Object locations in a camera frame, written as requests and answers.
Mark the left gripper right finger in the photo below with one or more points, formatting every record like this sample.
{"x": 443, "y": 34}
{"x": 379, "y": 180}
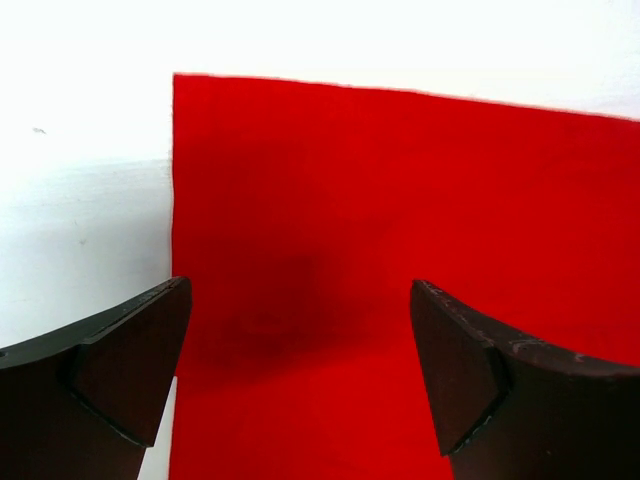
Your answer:
{"x": 508, "y": 405}

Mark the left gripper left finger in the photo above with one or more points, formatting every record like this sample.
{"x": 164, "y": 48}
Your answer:
{"x": 86, "y": 401}

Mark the red t shirt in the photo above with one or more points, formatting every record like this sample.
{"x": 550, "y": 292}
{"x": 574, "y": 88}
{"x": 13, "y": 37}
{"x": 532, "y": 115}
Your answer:
{"x": 304, "y": 212}

